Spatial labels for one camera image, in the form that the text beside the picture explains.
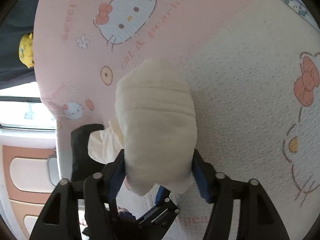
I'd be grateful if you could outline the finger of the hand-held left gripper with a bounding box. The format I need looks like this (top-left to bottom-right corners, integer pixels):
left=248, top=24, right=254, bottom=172
left=110, top=206, right=140, bottom=240
left=136, top=186, right=180, bottom=240

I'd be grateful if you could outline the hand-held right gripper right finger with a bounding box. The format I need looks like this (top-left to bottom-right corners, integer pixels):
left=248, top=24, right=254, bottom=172
left=191, top=149, right=290, bottom=240

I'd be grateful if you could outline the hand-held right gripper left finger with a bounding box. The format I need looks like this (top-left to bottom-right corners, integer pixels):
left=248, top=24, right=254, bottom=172
left=29, top=149, right=125, bottom=240

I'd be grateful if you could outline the cream shirt with pink sleeves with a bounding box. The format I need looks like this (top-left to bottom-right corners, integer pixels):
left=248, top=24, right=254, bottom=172
left=87, top=57, right=198, bottom=197

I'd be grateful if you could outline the black folded cloth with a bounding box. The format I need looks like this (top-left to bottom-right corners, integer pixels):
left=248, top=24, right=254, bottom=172
left=71, top=124, right=107, bottom=183

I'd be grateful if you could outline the white orange panelled furniture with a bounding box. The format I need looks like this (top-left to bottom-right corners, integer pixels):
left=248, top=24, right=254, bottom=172
left=0, top=136, right=62, bottom=238

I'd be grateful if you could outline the sofa with pink cat-print cover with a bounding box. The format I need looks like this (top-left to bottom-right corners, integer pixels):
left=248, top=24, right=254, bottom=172
left=32, top=0, right=320, bottom=240

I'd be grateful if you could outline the window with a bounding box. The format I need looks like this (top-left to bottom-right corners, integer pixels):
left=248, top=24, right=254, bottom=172
left=0, top=81, right=58, bottom=132

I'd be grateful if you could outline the yellow plush toy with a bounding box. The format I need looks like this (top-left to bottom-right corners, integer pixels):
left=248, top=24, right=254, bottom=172
left=19, top=32, right=35, bottom=68

